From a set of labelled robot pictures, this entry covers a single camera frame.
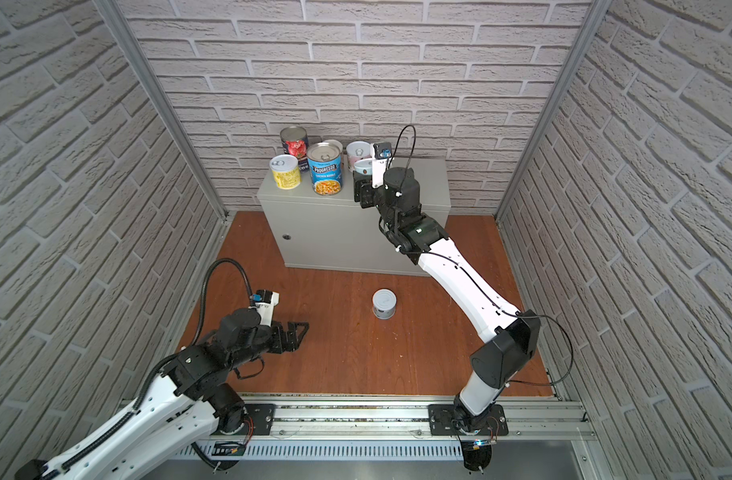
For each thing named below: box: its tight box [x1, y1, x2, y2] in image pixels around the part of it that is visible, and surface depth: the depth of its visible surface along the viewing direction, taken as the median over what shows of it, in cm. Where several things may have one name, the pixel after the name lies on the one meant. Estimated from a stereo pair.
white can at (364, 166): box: [354, 158, 373, 175], surface depth 68 cm
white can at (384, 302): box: [372, 288, 397, 320], surface depth 91 cm
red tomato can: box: [280, 126, 310, 172], surface depth 79 cm
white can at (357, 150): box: [346, 140, 372, 172], surface depth 83 cm
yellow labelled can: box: [269, 154, 301, 190], surface depth 78 cm
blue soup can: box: [307, 142, 343, 196], surface depth 74 cm
